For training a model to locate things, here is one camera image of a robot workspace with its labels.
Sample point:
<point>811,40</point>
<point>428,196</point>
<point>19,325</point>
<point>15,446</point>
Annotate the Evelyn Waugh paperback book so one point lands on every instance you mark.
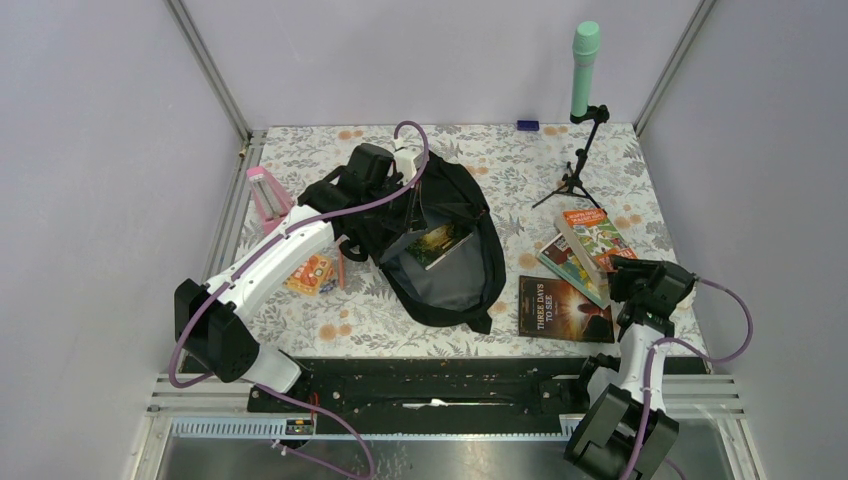
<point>559,257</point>

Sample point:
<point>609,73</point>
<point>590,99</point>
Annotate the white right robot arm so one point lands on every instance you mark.
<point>627,433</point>

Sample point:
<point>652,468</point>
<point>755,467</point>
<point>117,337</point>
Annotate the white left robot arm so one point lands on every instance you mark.
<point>210,318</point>

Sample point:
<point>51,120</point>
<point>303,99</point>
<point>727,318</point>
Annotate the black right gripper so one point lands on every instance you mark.
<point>628,268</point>

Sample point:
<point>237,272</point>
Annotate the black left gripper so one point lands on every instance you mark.
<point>394,181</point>

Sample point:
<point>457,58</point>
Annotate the black microphone tripod stand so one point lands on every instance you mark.
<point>572,183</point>

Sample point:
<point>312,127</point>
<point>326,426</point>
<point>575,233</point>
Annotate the small orange notebook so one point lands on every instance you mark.
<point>313,277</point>

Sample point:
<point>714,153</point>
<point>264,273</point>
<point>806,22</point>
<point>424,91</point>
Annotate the small blue box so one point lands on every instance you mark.
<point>527,125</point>

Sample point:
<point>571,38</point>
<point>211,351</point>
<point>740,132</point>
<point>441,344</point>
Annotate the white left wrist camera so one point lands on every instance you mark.
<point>409,160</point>

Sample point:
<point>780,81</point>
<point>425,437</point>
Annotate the floral patterned table mat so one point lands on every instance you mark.
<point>517,172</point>

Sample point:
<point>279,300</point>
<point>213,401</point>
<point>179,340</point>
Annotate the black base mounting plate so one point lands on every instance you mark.
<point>447,395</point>

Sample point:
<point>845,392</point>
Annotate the orange and white thick book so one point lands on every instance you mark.
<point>594,239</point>

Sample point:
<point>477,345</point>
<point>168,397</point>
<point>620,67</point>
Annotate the mint green microphone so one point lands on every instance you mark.
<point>585,48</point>

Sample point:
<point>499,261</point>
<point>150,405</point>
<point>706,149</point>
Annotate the black student backpack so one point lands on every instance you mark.
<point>461,288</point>

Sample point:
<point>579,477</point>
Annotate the Three Days To See book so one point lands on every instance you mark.
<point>554,309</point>

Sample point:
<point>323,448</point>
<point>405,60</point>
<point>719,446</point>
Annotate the pink metronome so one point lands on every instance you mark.
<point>272,201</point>

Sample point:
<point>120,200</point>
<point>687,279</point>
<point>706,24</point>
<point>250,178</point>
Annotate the green fantasy cover book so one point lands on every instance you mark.
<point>431,248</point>

